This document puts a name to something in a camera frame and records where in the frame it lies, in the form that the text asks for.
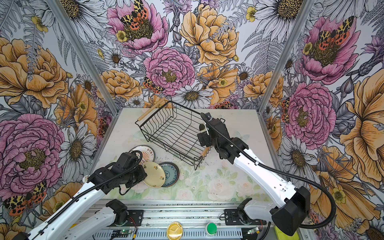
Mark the lime green button right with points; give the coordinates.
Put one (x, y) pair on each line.
(282, 236)

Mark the white plate orange pattern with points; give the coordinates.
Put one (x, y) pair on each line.
(148, 154)

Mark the aluminium corner post left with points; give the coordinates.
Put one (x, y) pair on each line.
(64, 21)

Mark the gold round button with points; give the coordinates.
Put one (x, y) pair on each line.
(174, 231)

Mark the dark grey small plate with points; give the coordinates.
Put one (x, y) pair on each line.
(172, 173)

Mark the black wire dish rack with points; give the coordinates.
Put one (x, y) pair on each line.
(175, 129)

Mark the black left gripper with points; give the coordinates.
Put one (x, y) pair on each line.
(141, 175)

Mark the beige small plate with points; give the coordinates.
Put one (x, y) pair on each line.
(155, 175)

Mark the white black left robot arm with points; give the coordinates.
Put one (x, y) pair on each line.
(127, 171)

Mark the small circuit board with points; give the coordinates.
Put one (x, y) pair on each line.
(122, 233)

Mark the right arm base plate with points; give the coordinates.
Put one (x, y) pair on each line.
(231, 218)

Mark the green round button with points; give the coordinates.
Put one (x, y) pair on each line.
(211, 229)

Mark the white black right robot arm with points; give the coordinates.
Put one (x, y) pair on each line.
(292, 204)

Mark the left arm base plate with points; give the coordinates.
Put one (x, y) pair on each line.
(133, 218)

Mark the cream small plate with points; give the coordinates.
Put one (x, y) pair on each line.
(202, 128)

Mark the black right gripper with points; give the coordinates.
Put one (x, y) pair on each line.
(204, 137)

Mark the small white jar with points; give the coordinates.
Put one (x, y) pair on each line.
(85, 179)

